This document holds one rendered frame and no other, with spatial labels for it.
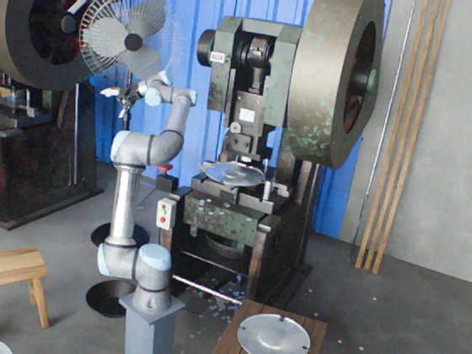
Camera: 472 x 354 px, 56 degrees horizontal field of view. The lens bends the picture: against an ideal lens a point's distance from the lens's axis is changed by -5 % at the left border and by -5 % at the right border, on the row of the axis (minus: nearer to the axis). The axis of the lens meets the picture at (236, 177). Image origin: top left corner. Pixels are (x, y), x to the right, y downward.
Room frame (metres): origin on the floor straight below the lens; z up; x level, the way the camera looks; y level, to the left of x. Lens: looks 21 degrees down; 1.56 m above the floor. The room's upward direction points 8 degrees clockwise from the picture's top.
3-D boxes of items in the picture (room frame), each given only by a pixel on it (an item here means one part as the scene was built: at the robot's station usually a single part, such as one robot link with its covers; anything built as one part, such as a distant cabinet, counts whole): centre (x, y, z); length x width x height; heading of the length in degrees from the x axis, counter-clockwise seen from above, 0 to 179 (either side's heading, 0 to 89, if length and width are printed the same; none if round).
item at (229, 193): (2.07, 0.03, 0.72); 0.25 x 0.14 x 0.14; 157
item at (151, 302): (1.47, 0.25, 0.50); 0.15 x 0.15 x 0.10
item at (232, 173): (2.11, 0.01, 0.78); 0.29 x 0.29 x 0.01
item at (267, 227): (2.25, -0.34, 0.45); 0.92 x 0.12 x 0.90; 157
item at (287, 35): (2.36, -0.10, 0.83); 0.79 x 0.43 x 1.34; 157
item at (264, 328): (1.48, -0.24, 0.35); 0.29 x 0.29 x 0.01
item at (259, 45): (2.23, -0.04, 1.27); 0.21 x 0.12 x 0.34; 157
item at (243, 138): (2.19, -0.03, 1.04); 0.17 x 0.15 x 0.30; 157
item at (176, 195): (2.46, 0.15, 0.45); 0.92 x 0.12 x 0.90; 157
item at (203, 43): (2.34, 0.18, 1.31); 0.22 x 0.12 x 0.22; 157
